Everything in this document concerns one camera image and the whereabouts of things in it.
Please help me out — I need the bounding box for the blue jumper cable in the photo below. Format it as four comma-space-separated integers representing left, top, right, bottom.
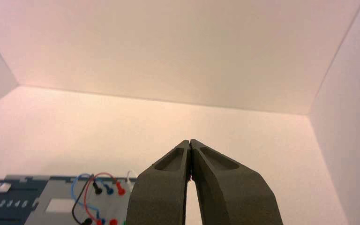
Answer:
71, 173, 115, 225

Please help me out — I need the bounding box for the black jumper cable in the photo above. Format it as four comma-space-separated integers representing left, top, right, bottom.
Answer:
71, 173, 104, 225

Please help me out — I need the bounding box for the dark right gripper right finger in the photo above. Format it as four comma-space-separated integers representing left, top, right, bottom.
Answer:
190, 139, 284, 225

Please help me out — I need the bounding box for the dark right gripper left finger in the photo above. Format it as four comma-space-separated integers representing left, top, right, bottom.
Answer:
125, 140, 191, 225

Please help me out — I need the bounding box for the blank white label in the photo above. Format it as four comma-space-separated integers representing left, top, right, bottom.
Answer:
45, 198, 76, 214

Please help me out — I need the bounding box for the white jumper cable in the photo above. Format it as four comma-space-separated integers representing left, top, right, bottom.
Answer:
125, 170, 137, 192

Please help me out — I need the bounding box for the red jumper cable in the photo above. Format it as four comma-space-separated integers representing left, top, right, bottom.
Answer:
83, 172, 127, 225

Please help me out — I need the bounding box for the dark blue grey control box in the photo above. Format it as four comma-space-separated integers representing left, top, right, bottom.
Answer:
0, 174, 138, 225

